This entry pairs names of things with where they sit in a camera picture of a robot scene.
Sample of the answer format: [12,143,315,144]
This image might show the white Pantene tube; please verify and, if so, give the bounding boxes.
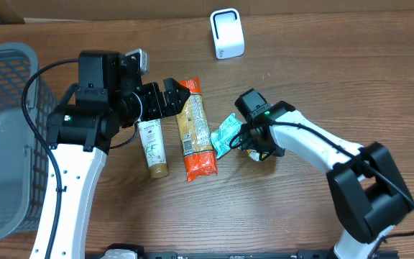
[137,119,169,178]

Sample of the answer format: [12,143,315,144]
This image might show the teal snack packet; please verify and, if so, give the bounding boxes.
[211,113,243,160]

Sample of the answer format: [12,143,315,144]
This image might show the spaghetti pack orange ends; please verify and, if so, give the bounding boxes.
[177,77,218,182]

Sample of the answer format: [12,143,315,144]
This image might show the green yellow snack pouch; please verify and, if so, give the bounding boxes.
[247,150,272,162]

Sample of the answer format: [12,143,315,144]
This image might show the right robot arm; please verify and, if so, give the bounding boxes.
[229,88,413,258]

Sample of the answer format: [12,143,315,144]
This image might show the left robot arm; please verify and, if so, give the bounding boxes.
[26,49,190,258]

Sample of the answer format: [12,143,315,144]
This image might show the white barcode scanner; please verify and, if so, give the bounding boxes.
[210,8,245,60]

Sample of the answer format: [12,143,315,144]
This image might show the grey plastic basket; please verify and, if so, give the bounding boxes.
[0,42,50,240]

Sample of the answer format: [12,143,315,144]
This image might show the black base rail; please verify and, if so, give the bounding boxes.
[84,244,399,259]

